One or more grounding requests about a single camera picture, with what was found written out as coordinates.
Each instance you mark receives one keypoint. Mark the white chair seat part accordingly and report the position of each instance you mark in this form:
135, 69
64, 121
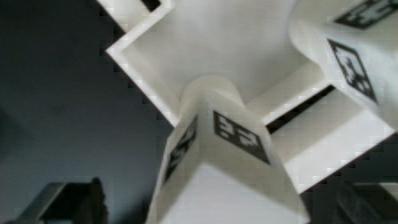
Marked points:
195, 37

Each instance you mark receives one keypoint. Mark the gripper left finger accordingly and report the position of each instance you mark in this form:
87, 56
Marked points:
67, 204

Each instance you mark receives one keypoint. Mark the white chair leg block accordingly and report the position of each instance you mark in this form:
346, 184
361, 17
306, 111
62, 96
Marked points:
343, 32
222, 184

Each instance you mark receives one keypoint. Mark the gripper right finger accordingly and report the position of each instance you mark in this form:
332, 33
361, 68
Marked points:
366, 203

